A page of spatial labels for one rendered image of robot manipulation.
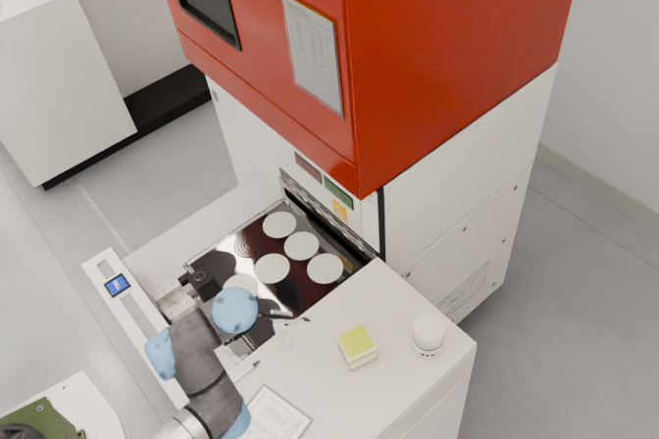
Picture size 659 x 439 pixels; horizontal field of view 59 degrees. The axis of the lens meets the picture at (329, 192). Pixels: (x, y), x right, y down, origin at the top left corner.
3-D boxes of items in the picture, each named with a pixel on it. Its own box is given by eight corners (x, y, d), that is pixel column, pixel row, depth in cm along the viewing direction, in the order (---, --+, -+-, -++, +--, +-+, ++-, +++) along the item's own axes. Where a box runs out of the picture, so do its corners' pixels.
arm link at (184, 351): (177, 407, 93) (236, 366, 97) (141, 349, 91) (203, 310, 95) (172, 392, 101) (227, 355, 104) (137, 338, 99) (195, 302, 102)
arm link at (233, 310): (199, 304, 94) (244, 275, 97) (197, 307, 105) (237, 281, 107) (225, 345, 94) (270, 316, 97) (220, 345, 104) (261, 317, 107)
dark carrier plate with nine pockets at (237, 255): (283, 202, 182) (283, 201, 181) (357, 269, 163) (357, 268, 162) (189, 266, 169) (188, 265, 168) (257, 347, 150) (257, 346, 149)
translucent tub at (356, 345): (364, 334, 142) (363, 320, 136) (379, 361, 137) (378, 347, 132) (336, 348, 140) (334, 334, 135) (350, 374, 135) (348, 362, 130)
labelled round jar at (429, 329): (427, 327, 141) (428, 307, 134) (448, 347, 137) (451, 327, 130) (406, 345, 139) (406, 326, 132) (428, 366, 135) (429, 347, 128)
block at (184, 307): (191, 300, 162) (188, 294, 160) (198, 308, 161) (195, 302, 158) (167, 317, 159) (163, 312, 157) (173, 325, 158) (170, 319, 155)
